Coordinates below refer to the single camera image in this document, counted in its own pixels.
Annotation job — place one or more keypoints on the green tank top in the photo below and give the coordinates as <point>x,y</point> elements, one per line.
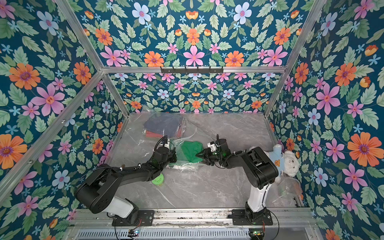
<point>188,151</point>

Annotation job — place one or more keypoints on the green round lid container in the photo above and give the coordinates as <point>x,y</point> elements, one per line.
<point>159,180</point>

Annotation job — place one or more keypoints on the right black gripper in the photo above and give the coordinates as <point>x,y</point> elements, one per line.
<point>208,153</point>

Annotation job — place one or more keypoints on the white teddy bear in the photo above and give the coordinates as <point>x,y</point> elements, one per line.
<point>286,162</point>

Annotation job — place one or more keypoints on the bag of folded clothes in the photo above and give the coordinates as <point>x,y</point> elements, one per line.
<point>165,124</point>

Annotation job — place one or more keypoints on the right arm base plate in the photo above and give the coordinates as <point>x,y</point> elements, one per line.
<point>243,217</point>

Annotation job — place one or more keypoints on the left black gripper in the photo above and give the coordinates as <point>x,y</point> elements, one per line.
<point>172,155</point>

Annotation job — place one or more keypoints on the clear plastic mesh cup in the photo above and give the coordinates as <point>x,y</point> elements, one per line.
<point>289,188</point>

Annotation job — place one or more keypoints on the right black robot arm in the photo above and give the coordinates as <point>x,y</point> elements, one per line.
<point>261,172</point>

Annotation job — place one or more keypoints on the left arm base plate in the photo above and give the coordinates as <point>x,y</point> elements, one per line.
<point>135,217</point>

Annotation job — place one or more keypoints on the clear vacuum bag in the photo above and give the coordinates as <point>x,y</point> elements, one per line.
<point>182,165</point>

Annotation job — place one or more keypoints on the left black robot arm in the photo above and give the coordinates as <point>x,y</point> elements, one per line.
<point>98,191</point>

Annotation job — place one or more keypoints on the black hook rail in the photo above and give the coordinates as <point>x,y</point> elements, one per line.
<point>191,70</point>

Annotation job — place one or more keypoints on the aluminium front rail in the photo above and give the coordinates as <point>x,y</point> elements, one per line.
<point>224,217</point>

